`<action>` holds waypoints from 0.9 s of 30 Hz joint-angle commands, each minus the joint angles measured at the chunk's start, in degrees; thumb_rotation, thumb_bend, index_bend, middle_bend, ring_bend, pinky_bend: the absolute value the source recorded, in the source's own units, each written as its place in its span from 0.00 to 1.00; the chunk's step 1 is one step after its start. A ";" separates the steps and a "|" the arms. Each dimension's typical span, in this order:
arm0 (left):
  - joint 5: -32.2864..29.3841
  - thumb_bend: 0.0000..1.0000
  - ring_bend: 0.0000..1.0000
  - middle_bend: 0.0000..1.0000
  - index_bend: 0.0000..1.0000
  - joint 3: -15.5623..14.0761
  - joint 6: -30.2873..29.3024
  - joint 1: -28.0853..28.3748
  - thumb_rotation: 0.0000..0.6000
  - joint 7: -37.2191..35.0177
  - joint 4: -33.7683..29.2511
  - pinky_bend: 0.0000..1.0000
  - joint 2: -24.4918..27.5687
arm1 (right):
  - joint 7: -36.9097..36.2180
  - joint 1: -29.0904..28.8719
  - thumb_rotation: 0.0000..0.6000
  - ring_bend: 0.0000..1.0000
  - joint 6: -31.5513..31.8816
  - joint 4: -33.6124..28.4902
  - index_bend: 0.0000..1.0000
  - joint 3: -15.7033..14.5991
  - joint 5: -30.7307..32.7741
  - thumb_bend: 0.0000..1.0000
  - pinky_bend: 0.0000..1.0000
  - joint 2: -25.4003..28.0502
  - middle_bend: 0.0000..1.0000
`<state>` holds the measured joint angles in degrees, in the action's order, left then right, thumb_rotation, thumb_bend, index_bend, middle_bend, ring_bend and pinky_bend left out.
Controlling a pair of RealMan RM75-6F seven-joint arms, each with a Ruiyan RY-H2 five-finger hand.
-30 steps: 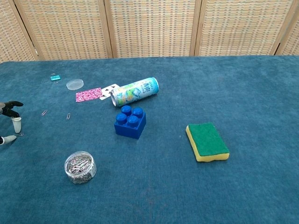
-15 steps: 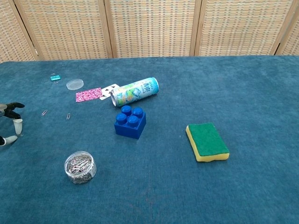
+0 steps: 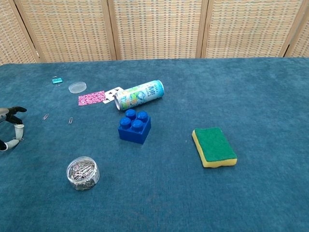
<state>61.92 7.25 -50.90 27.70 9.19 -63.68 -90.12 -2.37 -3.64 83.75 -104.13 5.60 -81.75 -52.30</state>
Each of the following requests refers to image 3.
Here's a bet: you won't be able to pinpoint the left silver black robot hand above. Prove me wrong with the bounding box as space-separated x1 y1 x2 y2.
0 106 28 152

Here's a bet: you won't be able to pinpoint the clear plastic lid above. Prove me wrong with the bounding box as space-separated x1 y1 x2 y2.
68 81 87 94

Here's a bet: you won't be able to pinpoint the clear container of paperclips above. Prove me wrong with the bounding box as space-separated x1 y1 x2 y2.
66 156 100 191

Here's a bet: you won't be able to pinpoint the pink patterned card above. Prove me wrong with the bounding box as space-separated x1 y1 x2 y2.
78 90 106 106

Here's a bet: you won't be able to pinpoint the woven bamboo screen panel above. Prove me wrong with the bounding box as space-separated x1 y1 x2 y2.
14 0 118 63
286 0 309 58
0 0 41 66
107 0 210 61
201 0 305 58

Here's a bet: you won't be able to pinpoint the white clubs playing card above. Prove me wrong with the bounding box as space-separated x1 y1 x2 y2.
102 86 124 104

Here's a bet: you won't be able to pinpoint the blue toy building block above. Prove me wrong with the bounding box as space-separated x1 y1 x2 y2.
117 109 152 145

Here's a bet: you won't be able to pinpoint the light blue drink can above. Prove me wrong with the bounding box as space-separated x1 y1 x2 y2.
113 79 166 111

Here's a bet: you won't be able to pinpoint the green yellow sponge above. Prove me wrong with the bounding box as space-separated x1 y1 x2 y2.
192 127 238 169

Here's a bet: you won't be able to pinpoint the blue felt table cover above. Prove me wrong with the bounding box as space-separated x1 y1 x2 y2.
0 57 309 232

